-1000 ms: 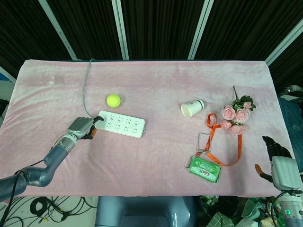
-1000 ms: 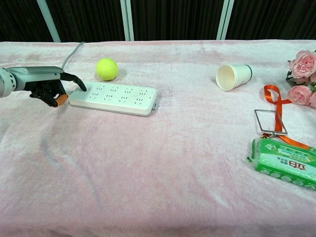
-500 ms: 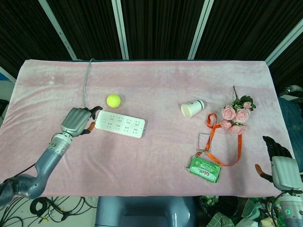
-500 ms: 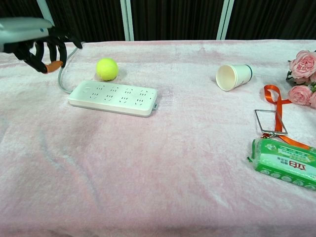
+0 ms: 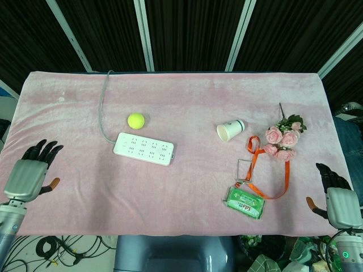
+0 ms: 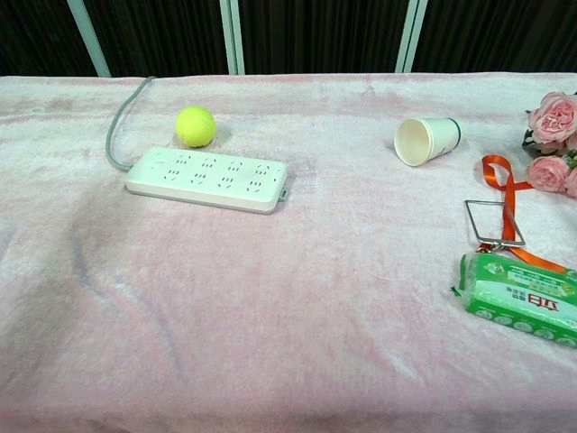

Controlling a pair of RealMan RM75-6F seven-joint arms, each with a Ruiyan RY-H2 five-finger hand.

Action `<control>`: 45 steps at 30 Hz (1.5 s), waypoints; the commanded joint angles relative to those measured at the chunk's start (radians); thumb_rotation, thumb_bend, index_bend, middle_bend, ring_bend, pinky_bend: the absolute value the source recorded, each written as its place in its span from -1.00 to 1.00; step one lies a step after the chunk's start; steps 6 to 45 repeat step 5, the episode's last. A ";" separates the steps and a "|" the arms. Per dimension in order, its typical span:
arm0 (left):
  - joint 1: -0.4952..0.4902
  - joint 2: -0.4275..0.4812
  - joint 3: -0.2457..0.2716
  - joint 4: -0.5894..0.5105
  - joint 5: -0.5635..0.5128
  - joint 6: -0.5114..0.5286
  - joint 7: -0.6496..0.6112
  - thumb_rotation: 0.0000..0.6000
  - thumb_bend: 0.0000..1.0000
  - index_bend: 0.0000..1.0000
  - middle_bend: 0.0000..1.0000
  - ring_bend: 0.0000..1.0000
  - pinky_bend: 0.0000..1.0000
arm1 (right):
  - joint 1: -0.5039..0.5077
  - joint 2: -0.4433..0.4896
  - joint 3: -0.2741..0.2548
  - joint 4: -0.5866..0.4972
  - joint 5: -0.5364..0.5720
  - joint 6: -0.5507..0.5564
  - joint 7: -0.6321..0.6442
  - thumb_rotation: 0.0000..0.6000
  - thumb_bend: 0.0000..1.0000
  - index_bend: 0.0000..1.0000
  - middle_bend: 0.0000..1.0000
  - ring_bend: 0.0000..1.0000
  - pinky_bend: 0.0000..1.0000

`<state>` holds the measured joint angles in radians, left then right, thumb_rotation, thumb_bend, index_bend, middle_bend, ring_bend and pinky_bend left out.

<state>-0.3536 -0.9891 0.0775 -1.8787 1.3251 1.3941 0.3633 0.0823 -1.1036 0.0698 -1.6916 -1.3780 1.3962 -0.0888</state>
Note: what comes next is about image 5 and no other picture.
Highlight white paper cup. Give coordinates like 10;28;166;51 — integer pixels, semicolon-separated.
216;119;245;142

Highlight yellow tennis ball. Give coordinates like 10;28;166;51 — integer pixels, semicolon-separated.
127;112;146;130

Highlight pink table cloth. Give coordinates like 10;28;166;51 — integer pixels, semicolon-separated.
0;70;363;237

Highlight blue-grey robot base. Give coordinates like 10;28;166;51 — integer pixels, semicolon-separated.
113;235;236;272

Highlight clear badge holder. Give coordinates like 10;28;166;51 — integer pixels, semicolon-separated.
236;159;253;184

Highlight black floor cables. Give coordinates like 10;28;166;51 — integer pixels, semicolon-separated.
0;234;117;272

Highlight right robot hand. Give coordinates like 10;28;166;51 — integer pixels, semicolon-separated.
305;162;363;229

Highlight green checkered cloth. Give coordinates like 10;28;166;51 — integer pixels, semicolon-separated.
246;254;280;272

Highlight white power strip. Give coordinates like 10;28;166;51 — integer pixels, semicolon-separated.
113;132;175;167

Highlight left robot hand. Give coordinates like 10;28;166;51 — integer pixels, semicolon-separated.
2;139;64;202

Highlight orange lanyard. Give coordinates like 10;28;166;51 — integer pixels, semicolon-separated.
234;135;291;201

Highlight thin white cable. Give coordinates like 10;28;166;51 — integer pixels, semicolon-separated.
98;70;119;143

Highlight green tissue pack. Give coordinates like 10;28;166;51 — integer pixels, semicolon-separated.
222;186;267;220

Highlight pink artificial rose bouquet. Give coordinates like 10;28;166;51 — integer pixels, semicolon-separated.
263;103;307;162

